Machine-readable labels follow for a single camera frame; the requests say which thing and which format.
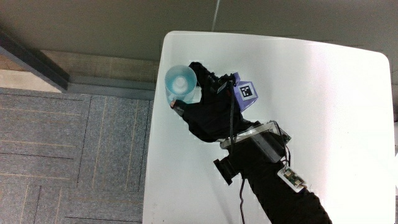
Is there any person's right hand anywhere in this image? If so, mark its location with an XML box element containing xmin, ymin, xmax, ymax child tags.
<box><xmin>170</xmin><ymin>61</ymin><xmax>261</xmax><ymax>144</ymax></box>

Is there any clear blue plastic cup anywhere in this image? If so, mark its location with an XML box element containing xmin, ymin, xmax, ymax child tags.
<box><xmin>164</xmin><ymin>64</ymin><xmax>202</xmax><ymax>105</ymax></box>

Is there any person's right forearm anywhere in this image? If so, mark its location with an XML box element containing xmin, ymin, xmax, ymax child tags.
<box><xmin>236</xmin><ymin>149</ymin><xmax>333</xmax><ymax>224</ymax></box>

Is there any grey metal floor threshold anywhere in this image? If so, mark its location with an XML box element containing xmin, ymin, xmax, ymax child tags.
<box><xmin>66</xmin><ymin>75</ymin><xmax>157</xmax><ymax>101</ymax></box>

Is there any small white circuit board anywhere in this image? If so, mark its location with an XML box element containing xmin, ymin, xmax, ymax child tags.
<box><xmin>277</xmin><ymin>166</ymin><xmax>308</xmax><ymax>194</ymax></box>

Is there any black wrist sensor mount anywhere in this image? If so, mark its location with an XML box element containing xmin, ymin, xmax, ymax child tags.
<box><xmin>213</xmin><ymin>120</ymin><xmax>292</xmax><ymax>186</ymax></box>

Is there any black cable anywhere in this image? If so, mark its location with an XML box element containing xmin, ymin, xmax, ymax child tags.
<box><xmin>238</xmin><ymin>177</ymin><xmax>248</xmax><ymax>224</ymax></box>

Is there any dark door frame rail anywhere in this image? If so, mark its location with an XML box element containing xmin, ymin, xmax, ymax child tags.
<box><xmin>0</xmin><ymin>28</ymin><xmax>70</xmax><ymax>91</ymax></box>

